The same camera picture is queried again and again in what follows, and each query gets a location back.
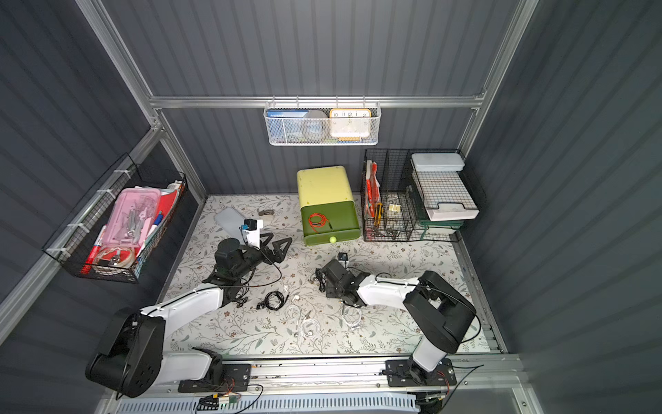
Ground red earphones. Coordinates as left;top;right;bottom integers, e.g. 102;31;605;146
308;213;333;233

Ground green top drawer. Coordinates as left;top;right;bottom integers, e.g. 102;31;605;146
301;201;361;246

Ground green yellow drawer cabinet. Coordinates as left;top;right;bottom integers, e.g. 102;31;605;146
297;166;361;246

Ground black earphones near left arm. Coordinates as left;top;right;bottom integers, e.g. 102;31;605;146
228;280;250;307

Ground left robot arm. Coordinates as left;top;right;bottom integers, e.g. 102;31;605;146
84;233;292;398

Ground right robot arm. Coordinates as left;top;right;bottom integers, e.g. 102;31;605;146
315;260;478;378

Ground white earphones right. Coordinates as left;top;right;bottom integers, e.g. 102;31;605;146
341;305;363;331

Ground black coiled earphones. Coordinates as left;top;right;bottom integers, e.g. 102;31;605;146
256;291;289;312

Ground white earphones lower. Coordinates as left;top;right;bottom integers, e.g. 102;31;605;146
299;318;322;339

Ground grey plastic lid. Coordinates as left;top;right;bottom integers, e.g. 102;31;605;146
214;207;246;242

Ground red scissors in organizer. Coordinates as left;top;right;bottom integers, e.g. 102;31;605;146
365;160;380;218

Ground blue box in basket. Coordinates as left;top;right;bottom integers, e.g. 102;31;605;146
265;109;309;145

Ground grey tape roll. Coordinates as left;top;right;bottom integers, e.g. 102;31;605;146
301;110;329;142

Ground pink pencil case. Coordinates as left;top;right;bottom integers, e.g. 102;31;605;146
102;188;160;249

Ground yellow white clock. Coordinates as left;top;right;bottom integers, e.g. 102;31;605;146
329;108;372;140

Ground white grid paper tray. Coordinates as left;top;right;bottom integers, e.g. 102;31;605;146
410;153;479;221

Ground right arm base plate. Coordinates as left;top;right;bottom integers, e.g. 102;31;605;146
381;358;457;388

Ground black wire desk organizer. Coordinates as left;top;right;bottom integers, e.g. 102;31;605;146
361;148;479;243

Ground white wire wall basket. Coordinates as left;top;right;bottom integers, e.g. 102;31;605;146
263;103;382;146

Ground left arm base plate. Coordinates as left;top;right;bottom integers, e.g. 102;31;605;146
178;363;252;393

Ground black wire side basket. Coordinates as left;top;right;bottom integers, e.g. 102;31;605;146
43;156;187;284

